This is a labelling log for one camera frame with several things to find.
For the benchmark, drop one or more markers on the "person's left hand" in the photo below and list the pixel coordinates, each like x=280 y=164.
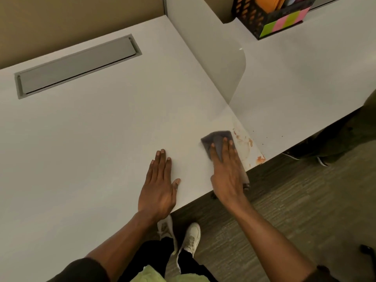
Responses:
x=157 y=193

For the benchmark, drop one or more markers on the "person's right hand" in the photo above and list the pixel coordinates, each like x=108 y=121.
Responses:
x=227 y=176

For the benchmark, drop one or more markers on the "person's left thumb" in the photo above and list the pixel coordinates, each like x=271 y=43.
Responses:
x=176 y=187

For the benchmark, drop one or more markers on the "person's left middle finger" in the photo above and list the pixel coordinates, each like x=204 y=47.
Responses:
x=160 y=161

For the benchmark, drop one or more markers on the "person's left little finger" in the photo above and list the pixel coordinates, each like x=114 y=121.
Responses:
x=149 y=171

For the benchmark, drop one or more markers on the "person's right middle finger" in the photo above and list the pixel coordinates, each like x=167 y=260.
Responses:
x=225 y=151

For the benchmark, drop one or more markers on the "grey cleaning cloth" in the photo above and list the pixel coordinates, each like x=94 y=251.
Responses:
x=216 y=139

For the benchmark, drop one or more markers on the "person's right forearm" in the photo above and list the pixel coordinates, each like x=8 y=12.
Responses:
x=270 y=246

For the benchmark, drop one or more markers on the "person's left forearm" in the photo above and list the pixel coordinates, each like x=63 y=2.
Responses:
x=117 y=246

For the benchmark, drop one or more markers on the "orange sauce stain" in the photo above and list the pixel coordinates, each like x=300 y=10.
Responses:
x=246 y=146

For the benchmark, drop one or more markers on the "white left shoe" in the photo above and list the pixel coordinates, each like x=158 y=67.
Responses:
x=166 y=230

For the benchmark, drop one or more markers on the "white shoe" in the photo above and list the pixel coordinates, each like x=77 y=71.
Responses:
x=166 y=230
x=191 y=237

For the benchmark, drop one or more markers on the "white right shoe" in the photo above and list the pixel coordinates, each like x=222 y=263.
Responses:
x=191 y=237

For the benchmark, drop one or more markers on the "black trousers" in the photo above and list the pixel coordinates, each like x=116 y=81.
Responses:
x=167 y=261

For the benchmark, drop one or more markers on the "light green garment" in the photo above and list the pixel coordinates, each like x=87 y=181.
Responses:
x=164 y=276

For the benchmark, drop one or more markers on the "grey desk divider panel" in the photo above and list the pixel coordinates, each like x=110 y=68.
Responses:
x=211 y=46

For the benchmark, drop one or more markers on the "black mesh desk organizer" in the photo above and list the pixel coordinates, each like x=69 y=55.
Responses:
x=252 y=17

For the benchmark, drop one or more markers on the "colourful sticky note pad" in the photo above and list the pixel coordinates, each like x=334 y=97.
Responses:
x=285 y=21

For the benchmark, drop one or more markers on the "orange folder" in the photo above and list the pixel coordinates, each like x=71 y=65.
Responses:
x=268 y=3

